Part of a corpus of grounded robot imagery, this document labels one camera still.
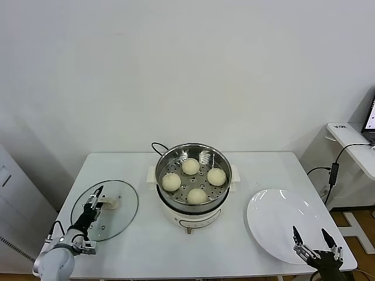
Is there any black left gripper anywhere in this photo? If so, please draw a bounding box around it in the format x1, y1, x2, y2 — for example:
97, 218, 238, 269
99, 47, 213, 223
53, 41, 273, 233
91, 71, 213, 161
69, 185, 104, 235

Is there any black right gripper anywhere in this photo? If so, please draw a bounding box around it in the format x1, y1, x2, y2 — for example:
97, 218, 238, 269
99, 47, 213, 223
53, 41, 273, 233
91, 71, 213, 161
292, 225, 345, 281

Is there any glass lid with cream handle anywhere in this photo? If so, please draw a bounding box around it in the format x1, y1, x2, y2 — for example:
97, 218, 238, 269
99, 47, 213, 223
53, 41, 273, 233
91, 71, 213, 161
70, 179, 139, 242

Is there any white steamed baozi bun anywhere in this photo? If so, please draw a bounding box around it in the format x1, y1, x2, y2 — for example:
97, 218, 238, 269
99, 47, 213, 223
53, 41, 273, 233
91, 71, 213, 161
186, 188, 208, 205
162, 172, 182, 192
181, 157, 201, 176
207, 167, 227, 187

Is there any perforated steel steamer basket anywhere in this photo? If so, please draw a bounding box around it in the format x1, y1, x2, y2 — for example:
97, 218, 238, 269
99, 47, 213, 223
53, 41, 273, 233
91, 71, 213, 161
154, 142, 233, 212

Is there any white round plate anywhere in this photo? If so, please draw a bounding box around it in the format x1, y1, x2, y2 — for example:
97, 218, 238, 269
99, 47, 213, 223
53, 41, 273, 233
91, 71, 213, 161
246, 189, 328, 266

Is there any white cabinet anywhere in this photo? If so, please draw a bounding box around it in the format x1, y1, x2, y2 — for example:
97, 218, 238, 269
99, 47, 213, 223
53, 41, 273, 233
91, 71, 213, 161
0, 142, 59, 263

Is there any white side desk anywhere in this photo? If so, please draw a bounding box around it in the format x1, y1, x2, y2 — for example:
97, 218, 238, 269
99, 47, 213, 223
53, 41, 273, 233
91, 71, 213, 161
326, 122, 375, 180

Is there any cream electric cooker pot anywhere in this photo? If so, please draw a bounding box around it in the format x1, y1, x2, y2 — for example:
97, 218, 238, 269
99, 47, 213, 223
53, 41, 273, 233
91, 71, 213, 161
146, 164, 241, 235

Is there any laptop computer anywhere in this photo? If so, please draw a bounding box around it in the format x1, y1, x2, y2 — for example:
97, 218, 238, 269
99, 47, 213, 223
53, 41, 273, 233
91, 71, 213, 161
360, 86, 375, 146

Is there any white desk base frame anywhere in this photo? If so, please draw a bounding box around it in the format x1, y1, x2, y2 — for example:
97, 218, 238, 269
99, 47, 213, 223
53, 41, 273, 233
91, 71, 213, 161
328, 204, 375, 255

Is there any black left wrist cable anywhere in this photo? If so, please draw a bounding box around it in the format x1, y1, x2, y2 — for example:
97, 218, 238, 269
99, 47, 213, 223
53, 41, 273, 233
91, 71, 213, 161
47, 220, 66, 238

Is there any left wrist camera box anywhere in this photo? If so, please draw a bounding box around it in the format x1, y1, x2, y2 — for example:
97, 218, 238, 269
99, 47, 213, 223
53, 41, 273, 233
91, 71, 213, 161
76, 239, 98, 256

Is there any black cable with adapter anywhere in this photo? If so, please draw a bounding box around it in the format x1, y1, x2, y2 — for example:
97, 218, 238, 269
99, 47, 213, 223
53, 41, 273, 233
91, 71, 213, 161
306, 142, 375, 205

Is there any black cooker power cord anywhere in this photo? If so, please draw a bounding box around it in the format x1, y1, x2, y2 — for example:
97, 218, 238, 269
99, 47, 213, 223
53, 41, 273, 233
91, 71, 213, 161
151, 142, 172, 156

